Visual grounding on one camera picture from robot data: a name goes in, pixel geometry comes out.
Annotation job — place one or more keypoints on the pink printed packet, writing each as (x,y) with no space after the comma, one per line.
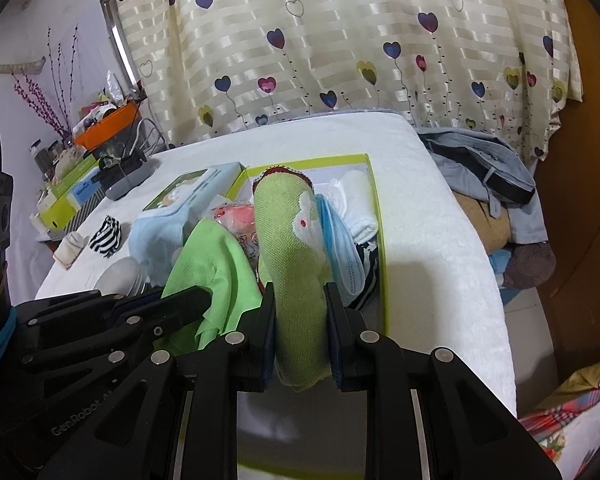
(240,225)

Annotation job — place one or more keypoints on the green sock red trim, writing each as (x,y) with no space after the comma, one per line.
(290,260)

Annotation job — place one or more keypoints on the pale blue wet wipes pack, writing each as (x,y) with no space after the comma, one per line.
(155,240)

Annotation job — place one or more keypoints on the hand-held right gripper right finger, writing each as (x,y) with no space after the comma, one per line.
(332,340)

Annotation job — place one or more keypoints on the lime green cardboard box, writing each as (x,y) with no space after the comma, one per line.
(384,285)

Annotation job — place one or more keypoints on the cream towel red stripes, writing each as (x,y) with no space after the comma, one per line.
(70,250)

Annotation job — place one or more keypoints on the tan brown garment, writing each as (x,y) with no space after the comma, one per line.
(485,225)

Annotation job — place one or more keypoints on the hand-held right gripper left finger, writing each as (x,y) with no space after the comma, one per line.
(268,340)

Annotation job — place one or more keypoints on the black belt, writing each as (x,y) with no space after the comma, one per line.
(510,187)

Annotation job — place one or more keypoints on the checked colourful cloth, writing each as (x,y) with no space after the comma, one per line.
(570,420)

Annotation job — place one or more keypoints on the cream heart print curtain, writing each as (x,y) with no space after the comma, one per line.
(330,35)

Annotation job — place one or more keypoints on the orange plastic tray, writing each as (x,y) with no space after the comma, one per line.
(105,127)

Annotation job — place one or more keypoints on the lime green cloth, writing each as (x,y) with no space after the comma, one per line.
(215,270)

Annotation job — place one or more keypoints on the flat green white box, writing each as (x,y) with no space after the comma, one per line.
(75,172)

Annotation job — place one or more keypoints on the purple decorative branches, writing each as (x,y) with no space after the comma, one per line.
(50,100)

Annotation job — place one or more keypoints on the glass jar dark lid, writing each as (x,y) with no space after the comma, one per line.
(45,157)

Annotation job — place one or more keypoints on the orange wooden wardrobe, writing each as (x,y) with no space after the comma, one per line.
(580,210)

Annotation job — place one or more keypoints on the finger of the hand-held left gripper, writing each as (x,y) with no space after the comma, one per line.
(180,305)
(135,297)

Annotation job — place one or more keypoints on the white wall rail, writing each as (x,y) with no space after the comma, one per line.
(10,66)

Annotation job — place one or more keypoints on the dark jar clear lid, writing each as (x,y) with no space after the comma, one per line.
(120,275)

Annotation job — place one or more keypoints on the lime green file box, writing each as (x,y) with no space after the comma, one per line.
(60,212)

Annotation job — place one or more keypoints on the window frame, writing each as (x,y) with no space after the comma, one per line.
(117,35)

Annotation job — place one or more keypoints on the black white striped cloth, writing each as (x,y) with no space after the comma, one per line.
(106,237)
(367,270)

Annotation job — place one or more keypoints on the blue face mask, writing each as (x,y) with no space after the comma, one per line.
(340,250)

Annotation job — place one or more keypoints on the brown knit garment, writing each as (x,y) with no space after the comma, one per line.
(530,265)

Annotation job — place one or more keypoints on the pale white sock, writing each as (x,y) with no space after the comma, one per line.
(362,210)

